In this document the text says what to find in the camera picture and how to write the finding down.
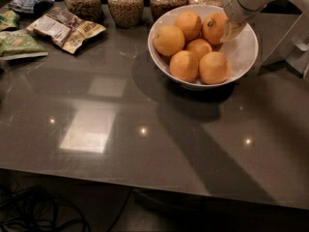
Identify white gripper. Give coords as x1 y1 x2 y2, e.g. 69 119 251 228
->
220 0 274 43

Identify orange with stem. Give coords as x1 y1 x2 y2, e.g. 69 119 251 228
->
202 13 227 45

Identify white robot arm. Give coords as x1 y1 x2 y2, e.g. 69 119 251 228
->
222 0 309 77

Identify white ceramic bowl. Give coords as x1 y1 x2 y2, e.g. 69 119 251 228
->
148 5 259 91

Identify orange top middle in bowl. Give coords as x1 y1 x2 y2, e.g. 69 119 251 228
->
174 11 202 42

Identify orange in bowl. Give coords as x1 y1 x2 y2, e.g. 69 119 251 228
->
174 11 202 42
154 25 185 57
169 50 198 82
199 51 231 85

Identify orange front right in bowl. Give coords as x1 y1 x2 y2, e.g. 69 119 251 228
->
199 51 231 85

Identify orange front left in bowl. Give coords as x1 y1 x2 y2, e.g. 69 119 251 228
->
169 50 198 82

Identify small orange in centre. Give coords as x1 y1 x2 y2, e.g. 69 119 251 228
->
186 39 212 61

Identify glass jar of nuts left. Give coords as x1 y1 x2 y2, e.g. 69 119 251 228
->
64 0 102 21

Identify brown white snack bag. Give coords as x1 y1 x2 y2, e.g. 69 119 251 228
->
26 8 106 54

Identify blue snack bag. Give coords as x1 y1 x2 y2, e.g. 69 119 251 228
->
8 0 54 15

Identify green snack bag front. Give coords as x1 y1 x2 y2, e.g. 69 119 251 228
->
0 30 48 60

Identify green snack bag small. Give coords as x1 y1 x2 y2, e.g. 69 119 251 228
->
0 10 19 31

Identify black cables on floor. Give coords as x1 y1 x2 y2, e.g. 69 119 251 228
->
0 177 133 232

